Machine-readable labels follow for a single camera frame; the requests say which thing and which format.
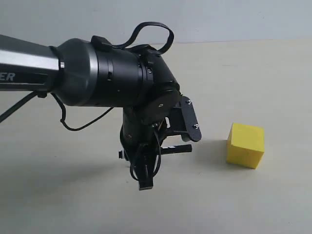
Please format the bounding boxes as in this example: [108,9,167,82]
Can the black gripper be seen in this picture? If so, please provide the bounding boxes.
[120,107,169,191]

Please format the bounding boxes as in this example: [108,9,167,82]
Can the black white marker pen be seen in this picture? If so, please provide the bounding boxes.
[160,144,192,155]

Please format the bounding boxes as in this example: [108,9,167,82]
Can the yellow foam cube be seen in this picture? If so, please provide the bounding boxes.
[226,123,265,169]

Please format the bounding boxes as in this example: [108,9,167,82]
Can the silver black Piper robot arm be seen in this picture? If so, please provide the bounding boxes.
[0,35,182,190]

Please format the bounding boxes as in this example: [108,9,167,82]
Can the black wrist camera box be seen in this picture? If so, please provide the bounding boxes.
[167,96,202,142]

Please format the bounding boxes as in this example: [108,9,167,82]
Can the black cable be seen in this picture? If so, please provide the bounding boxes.
[0,92,115,132]

